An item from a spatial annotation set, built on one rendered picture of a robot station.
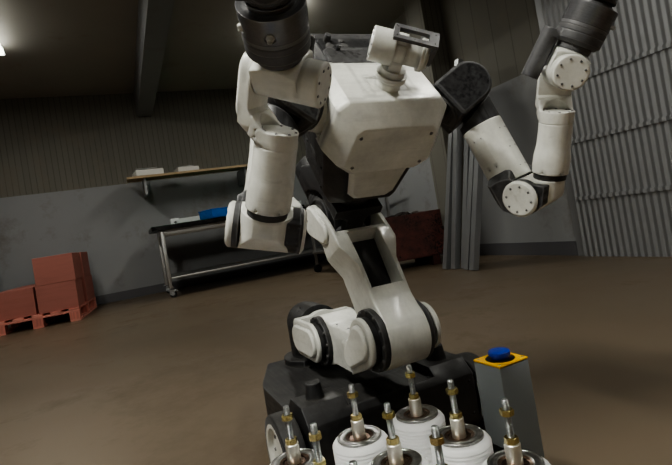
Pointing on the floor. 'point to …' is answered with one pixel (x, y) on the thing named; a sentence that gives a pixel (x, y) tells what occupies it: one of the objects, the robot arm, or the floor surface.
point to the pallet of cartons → (50, 293)
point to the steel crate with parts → (418, 235)
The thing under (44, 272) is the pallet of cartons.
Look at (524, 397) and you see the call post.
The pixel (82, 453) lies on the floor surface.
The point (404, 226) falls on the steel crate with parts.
